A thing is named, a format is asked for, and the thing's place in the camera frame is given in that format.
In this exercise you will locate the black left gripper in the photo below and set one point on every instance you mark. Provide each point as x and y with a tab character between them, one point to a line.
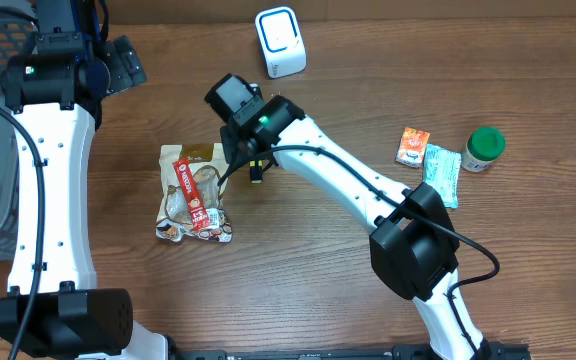
123	69

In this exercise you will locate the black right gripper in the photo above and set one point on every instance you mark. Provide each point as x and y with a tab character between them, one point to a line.
237	155

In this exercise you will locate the yellow black marker pen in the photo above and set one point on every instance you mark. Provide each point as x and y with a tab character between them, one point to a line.
256	171

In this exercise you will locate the beige PanTree snack pouch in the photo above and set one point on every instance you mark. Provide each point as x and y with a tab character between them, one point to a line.
208	164

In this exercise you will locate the red Nescafe coffee stick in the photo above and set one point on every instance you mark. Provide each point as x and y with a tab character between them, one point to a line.
198	214

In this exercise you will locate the orange snack box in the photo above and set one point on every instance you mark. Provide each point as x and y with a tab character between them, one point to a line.
412	147

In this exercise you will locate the teal tissue pack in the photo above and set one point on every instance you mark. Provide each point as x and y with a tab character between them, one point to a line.
441	171

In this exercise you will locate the green lid jar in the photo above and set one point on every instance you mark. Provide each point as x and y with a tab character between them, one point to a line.
484	146

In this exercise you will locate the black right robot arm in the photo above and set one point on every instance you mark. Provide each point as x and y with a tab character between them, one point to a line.
412	241

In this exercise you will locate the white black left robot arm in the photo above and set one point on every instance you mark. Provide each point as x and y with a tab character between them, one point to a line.
53	99

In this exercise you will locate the white barcode scanner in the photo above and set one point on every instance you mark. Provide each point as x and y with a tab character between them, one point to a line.
281	41

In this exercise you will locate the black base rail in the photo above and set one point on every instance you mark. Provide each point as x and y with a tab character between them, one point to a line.
496	351

